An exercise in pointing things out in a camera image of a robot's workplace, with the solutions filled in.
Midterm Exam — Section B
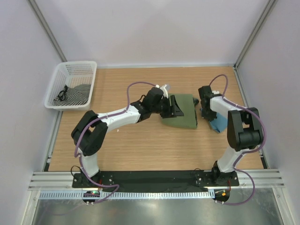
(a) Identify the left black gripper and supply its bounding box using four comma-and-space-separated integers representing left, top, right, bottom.
151, 95, 184, 119

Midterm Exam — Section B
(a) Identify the green tank top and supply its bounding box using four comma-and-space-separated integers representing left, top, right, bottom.
161, 94, 199, 129

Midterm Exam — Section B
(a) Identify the blue tank top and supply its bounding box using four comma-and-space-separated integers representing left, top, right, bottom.
207, 113, 228, 133

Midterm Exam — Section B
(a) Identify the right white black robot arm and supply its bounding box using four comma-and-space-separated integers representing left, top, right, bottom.
198, 86, 264, 186

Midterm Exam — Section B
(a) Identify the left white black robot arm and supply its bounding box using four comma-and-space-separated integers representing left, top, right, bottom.
71, 85, 184, 188

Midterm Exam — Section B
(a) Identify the black white striped tank top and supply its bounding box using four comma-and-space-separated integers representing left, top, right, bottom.
53, 84, 91, 106

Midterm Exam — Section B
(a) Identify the white plastic laundry basket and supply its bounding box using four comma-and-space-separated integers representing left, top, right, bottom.
44, 61, 97, 111

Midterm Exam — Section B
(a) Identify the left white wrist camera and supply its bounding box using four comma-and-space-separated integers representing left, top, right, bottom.
155, 84, 171, 98

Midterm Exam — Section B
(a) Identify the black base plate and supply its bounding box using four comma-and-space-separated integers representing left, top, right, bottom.
72, 170, 240, 192

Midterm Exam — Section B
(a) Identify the aluminium front rail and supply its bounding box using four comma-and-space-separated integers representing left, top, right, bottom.
28, 169, 285, 190

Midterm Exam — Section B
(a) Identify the right aluminium frame post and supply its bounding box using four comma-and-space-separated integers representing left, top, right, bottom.
233, 0, 277, 70

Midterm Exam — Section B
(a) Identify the aluminium frame post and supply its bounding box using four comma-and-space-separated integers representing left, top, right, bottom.
233, 0, 277, 70
27, 0, 68, 62

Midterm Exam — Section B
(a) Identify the white slotted cable duct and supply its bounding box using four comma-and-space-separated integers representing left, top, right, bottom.
39, 190, 215, 200

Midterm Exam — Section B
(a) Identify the left aluminium frame post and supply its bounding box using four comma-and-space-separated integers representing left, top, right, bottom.
27, 0, 68, 62

